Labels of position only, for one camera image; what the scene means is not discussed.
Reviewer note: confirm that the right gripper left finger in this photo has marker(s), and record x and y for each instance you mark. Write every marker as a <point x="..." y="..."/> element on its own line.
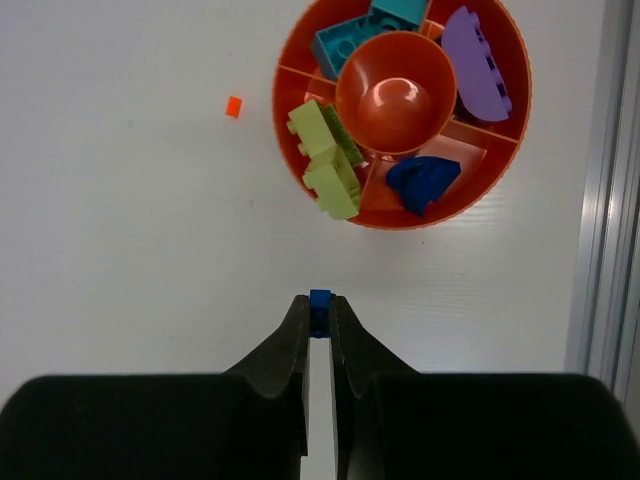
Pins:
<point x="248" y="422"/>

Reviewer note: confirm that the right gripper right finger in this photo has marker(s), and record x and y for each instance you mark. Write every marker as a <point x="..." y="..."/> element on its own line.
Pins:
<point x="393" y="422"/>

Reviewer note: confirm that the small blue lego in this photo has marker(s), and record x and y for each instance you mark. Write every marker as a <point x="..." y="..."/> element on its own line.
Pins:
<point x="319" y="303"/>

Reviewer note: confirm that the blue lego piece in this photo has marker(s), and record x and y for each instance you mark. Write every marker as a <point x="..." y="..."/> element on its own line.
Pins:
<point x="421" y="181"/>

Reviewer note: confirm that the yellow-green lego brick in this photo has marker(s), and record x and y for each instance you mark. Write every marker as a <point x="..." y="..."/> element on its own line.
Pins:
<point x="337" y="188"/>
<point x="322" y="135"/>

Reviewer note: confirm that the purple lego piece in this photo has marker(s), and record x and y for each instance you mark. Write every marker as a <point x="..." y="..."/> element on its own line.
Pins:
<point x="480" y="85"/>

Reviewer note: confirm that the teal lego brick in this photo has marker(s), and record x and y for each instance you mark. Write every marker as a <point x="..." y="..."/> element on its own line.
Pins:
<point x="332" y="46"/>

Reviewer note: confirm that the teal lego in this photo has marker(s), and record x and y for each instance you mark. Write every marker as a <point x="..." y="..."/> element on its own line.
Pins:
<point x="409" y="13"/>

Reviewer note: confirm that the orange round divided container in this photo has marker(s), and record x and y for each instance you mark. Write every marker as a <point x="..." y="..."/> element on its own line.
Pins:
<point x="397" y="97"/>

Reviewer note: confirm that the tiny orange lego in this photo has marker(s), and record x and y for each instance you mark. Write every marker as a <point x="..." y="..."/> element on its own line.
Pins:
<point x="234" y="106"/>

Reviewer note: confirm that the aluminium table frame rail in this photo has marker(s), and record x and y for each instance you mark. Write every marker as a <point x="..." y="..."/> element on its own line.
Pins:
<point x="604" y="311"/>

